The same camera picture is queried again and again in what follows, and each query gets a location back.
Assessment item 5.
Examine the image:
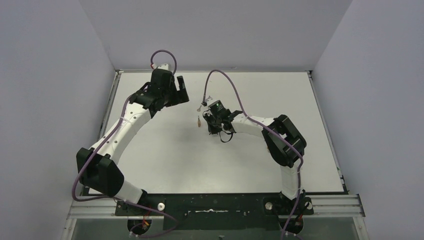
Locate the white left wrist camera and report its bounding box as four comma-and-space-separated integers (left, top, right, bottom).
150, 63, 174, 72

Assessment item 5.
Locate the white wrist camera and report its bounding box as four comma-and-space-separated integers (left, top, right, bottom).
203, 96, 214, 106
150, 63, 174, 72

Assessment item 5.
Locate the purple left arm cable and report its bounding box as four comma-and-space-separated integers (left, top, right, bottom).
71, 49, 178, 203

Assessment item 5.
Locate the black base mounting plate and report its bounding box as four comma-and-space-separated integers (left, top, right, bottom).
115, 192, 314, 235

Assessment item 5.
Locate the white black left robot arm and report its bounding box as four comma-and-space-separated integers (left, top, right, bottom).
76, 68, 189, 214

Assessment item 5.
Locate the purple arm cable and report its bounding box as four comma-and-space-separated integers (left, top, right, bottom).
71, 49, 178, 203
201, 69, 305, 240

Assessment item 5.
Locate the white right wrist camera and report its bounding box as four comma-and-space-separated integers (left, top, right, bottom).
203, 96, 214, 106

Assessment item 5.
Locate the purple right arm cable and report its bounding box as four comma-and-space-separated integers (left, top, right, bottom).
201, 69, 305, 240

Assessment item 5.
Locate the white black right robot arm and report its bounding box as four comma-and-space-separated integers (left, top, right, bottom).
201, 98, 307, 214

